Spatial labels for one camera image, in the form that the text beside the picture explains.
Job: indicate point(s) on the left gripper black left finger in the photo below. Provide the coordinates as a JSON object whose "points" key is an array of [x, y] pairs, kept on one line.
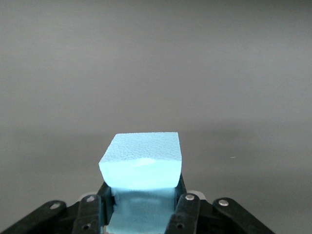
{"points": [[87, 214]]}

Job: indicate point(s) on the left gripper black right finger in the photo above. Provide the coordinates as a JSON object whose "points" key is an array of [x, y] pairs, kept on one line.
{"points": [[185, 212]]}

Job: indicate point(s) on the light blue foam block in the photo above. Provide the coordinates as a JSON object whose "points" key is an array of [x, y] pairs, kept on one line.
{"points": [[141, 158]]}

